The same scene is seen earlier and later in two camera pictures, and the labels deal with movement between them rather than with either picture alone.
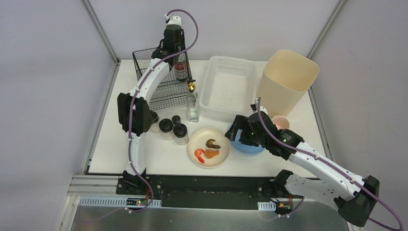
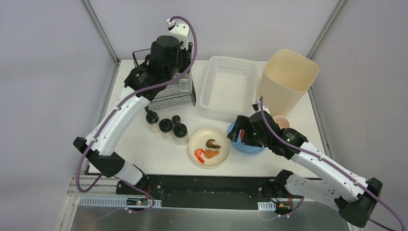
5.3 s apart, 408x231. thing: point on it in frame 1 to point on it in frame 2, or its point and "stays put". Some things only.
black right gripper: x=235 y=129 stays put
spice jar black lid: x=154 y=127 stays put
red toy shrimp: x=197 y=153 stays put
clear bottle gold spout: x=192 y=104 to x=185 y=84
